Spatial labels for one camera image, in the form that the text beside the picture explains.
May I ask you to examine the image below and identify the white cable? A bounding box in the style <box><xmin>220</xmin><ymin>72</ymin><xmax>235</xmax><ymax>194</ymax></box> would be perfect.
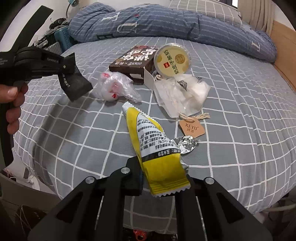
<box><xmin>269</xmin><ymin>202</ymin><xmax>296</xmax><ymax>212</ymax></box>

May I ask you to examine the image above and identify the black device with cables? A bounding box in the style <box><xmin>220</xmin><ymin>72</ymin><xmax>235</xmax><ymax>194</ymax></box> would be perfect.
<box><xmin>50</xmin><ymin>18</ymin><xmax>70</xmax><ymax>29</ymax></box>

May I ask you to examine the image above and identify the grey checked pillow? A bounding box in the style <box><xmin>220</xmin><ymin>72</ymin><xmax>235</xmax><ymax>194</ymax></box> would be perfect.
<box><xmin>168</xmin><ymin>0</ymin><xmax>243</xmax><ymax>28</ymax></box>

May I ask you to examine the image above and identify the beige curtain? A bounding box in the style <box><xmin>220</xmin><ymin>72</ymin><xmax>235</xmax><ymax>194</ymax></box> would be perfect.
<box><xmin>238</xmin><ymin>0</ymin><xmax>274</xmax><ymax>32</ymax></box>

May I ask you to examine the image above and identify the yellow cup with clear lid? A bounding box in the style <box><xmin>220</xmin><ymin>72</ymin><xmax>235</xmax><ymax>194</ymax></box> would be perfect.
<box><xmin>153</xmin><ymin>43</ymin><xmax>192</xmax><ymax>78</ymax></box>

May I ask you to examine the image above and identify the silver foil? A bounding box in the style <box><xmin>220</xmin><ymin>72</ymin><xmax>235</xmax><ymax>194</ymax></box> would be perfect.
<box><xmin>171</xmin><ymin>136</ymin><xmax>199</xmax><ymax>155</ymax></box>

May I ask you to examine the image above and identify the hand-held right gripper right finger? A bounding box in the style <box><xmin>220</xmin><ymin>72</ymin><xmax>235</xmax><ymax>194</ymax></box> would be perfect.
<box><xmin>173</xmin><ymin>176</ymin><xmax>273</xmax><ymax>241</ymax></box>

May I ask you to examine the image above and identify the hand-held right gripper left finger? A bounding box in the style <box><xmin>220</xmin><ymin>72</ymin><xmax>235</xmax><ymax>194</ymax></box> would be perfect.
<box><xmin>28</xmin><ymin>158</ymin><xmax>142</xmax><ymax>241</ymax></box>

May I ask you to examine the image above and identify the brown printed carton box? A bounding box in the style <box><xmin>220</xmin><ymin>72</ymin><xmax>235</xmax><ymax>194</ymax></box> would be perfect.
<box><xmin>109</xmin><ymin>45</ymin><xmax>160</xmax><ymax>90</ymax></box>

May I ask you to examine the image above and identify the yellow snack wrapper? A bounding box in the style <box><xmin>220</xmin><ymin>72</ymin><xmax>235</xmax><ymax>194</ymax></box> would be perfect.
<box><xmin>122</xmin><ymin>102</ymin><xmax>191</xmax><ymax>197</ymax></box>

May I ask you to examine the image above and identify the white plastic packaging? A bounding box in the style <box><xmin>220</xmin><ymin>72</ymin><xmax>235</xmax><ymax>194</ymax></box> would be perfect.
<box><xmin>154</xmin><ymin>75</ymin><xmax>211</xmax><ymax>118</ymax></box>

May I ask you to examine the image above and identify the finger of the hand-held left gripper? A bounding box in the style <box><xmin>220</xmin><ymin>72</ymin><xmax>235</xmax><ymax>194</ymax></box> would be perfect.
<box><xmin>35</xmin><ymin>50</ymin><xmax>80</xmax><ymax>78</ymax></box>

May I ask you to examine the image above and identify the clear plastic bag red print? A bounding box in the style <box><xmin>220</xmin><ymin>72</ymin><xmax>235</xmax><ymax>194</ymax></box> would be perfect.
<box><xmin>91</xmin><ymin>71</ymin><xmax>142</xmax><ymax>103</ymax></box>

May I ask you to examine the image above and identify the bed with grey checked sheet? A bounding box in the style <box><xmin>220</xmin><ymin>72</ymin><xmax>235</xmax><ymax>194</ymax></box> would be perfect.
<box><xmin>13</xmin><ymin>37</ymin><xmax>296</xmax><ymax>214</ymax></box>

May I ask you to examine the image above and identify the blue striped quilt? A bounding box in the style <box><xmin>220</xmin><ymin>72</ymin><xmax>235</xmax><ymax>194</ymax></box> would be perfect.
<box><xmin>68</xmin><ymin>3</ymin><xmax>277</xmax><ymax>62</ymax></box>

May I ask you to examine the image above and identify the brown tag with string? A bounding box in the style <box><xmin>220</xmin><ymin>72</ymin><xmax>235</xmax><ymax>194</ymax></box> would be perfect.
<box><xmin>178</xmin><ymin>113</ymin><xmax>210</xmax><ymax>139</ymax></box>

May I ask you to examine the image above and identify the grey hard suitcase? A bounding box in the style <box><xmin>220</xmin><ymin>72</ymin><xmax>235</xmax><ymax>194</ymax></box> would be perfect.
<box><xmin>45</xmin><ymin>42</ymin><xmax>63</xmax><ymax>56</ymax></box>

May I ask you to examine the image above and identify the teal plastic crate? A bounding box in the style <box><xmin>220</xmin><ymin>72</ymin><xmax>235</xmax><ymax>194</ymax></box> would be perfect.
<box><xmin>55</xmin><ymin>25</ymin><xmax>75</xmax><ymax>50</ymax></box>

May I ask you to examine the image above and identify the blue desk lamp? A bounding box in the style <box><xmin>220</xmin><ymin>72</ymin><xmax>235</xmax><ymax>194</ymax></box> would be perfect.
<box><xmin>65</xmin><ymin>0</ymin><xmax>80</xmax><ymax>19</ymax></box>

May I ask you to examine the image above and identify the person's left hand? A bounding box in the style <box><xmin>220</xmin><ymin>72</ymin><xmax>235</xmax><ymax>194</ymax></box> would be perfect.
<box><xmin>0</xmin><ymin>83</ymin><xmax>28</xmax><ymax>135</ymax></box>

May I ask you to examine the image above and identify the wooden headboard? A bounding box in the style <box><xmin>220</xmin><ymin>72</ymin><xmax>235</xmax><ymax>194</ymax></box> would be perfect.
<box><xmin>269</xmin><ymin>20</ymin><xmax>296</xmax><ymax>91</ymax></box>

